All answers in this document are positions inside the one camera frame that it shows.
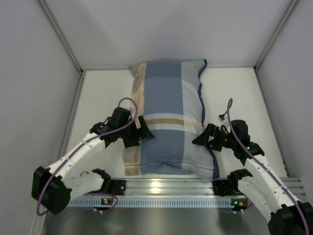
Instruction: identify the aluminium mounting rail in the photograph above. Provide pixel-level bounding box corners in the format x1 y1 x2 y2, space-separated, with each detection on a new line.
107 177 306 196

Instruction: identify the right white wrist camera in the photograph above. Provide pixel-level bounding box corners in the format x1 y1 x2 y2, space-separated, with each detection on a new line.
218 114 227 122

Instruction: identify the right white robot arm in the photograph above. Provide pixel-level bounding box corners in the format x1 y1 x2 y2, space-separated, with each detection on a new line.
192 120 313 235

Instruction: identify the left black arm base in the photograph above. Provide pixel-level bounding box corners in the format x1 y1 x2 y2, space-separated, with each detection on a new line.
99 179 126 196

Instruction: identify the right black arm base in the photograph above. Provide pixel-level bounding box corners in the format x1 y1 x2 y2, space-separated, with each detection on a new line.
212 178 242 197

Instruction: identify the right aluminium frame post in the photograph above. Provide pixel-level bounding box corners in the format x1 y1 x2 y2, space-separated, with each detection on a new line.
253 0 301 178

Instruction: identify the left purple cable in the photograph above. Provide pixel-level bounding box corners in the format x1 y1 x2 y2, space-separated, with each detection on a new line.
36 97 139 216

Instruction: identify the aluminium frame post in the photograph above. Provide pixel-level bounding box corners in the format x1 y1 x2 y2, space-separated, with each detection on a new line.
36 0 86 158
253 0 301 178

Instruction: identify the blue striped pillowcase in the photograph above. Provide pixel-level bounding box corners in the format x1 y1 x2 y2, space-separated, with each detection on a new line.
123 59 220 181

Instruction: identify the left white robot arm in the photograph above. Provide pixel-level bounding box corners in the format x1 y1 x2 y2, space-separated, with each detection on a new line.
31 107 154 215

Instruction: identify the slotted grey cable duct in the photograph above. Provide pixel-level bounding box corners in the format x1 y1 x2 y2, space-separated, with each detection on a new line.
68 196 247 209

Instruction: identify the left aluminium frame post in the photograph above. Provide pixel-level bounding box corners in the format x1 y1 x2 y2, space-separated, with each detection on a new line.
36 0 86 158

